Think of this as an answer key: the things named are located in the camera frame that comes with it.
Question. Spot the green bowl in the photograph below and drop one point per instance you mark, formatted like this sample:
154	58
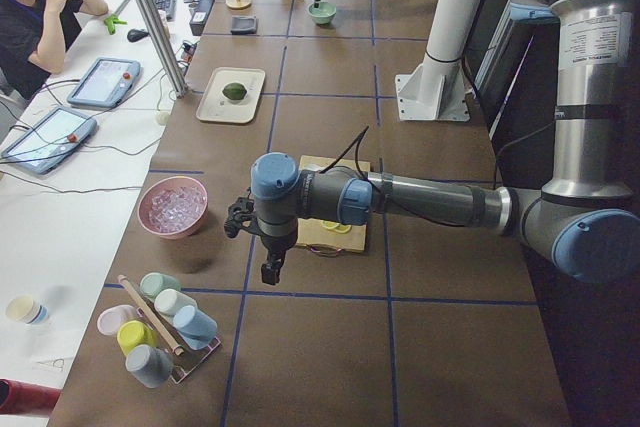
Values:
322	12

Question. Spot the pink bowl with ice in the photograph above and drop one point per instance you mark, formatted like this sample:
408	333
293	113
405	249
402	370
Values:
173	208

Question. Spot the bamboo cutting board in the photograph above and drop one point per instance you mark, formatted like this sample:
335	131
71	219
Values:
312	234

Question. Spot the upper lemon slice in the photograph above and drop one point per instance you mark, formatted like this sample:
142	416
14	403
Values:
329	225

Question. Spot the lemon slice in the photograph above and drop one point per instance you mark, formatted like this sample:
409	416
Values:
341	228
329	225

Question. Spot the lower lemon slice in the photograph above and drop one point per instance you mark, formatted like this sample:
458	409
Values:
341	228

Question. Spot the grey folded cloth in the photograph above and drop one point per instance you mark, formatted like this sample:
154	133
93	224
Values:
243	25

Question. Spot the blue cup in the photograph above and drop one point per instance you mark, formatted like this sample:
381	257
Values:
196	327

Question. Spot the white cup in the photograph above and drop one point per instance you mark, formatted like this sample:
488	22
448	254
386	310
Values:
169	301

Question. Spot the green cup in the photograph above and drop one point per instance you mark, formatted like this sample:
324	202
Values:
153	283

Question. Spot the wooden rack rod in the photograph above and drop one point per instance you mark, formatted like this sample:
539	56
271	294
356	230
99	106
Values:
144	306

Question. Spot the green avocado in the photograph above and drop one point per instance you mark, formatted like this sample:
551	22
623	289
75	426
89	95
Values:
234	91

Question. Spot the grey cup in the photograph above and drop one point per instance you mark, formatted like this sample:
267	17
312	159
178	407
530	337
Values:
151	366

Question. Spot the yellow cup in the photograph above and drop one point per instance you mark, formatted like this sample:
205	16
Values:
134	333

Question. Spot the white rabbit tray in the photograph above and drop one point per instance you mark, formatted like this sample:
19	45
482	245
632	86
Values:
214	107

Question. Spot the pink cup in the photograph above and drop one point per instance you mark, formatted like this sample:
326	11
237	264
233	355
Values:
110	320

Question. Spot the black computer mouse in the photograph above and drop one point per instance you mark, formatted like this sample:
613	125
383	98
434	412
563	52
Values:
135	35

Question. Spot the green clamp tool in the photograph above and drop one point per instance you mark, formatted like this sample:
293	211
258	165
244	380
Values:
111	22

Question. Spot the upper teach pendant tablet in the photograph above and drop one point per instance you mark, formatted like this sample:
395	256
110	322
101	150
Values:
105	84

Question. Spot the teach pendant tablet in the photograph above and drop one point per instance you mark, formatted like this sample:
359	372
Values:
50	141
105	84

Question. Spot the paper cup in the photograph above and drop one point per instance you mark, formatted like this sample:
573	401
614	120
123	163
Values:
27	310

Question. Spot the lower teach pendant tablet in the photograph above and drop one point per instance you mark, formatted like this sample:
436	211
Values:
50	141

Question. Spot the seated person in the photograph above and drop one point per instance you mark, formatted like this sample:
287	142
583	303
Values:
35	36

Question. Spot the red object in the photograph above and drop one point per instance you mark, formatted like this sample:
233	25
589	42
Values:
20	398

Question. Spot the white wire cup rack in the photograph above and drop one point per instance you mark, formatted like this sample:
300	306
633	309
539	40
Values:
186	364

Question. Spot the aluminium frame post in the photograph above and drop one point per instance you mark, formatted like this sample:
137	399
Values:
162	45

